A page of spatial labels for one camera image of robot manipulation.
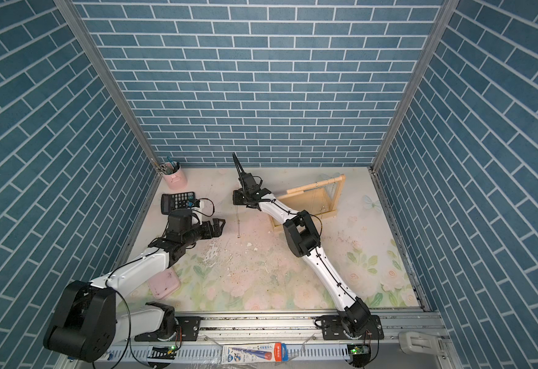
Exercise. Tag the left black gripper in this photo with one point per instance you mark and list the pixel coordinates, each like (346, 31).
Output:
(217, 230)

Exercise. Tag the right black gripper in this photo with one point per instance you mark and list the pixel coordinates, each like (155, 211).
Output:
(238, 196)

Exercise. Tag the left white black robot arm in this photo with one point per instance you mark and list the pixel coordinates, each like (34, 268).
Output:
(86, 321)

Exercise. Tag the wooden jewelry display stand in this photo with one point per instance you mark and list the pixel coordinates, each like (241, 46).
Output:
(319, 198)

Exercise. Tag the black desk calculator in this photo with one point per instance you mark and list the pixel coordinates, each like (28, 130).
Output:
(172, 202)

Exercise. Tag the pink pen holder cup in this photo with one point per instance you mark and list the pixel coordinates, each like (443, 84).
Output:
(176, 181)

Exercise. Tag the pens in pink cup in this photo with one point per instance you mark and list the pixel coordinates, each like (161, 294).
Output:
(169, 167)

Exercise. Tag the red blue packaged box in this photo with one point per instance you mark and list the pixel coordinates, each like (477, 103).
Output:
(255, 353)

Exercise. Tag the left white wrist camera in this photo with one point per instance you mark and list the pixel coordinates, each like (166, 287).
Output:
(202, 208)

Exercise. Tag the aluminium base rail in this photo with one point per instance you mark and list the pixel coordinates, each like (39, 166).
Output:
(315, 338)

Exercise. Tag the white plastic bracket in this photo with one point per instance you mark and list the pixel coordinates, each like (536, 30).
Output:
(412, 343)

